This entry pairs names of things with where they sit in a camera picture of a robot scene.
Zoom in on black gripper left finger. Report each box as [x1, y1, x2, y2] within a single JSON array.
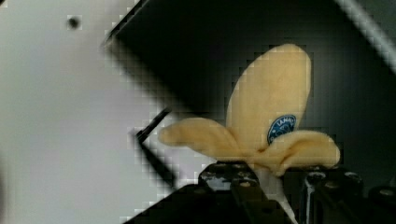
[[124, 161, 294, 224]]

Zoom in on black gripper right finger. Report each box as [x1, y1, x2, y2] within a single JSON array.
[[299, 169, 396, 224]]

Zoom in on yellow plush banana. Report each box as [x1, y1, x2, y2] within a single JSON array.
[[158, 43, 341, 224]]

